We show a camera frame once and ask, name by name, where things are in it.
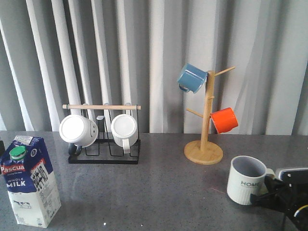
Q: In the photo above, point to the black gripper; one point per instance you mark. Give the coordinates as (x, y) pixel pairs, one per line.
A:
(287, 194)

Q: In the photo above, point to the cream HOME mug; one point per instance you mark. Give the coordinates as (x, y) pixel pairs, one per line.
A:
(246, 177)

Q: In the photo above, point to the blue white milk carton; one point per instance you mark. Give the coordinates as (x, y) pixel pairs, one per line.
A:
(30, 181)

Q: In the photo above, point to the wooden mug tree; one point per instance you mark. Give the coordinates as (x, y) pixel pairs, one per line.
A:
(203, 151)

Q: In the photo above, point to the orange enamel mug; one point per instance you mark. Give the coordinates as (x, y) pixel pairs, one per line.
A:
(224, 120)

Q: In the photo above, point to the blue enamel mug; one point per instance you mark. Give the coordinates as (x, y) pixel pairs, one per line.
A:
(191, 78)

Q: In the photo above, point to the white ribbed mug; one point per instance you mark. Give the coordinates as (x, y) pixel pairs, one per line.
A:
(124, 131)

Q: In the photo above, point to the white smiley face mug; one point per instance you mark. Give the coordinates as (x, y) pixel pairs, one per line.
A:
(79, 132)

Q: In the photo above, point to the grey white curtain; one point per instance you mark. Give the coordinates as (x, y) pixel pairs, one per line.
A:
(131, 52)

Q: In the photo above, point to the black wire mug rack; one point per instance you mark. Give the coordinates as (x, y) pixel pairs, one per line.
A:
(104, 150)

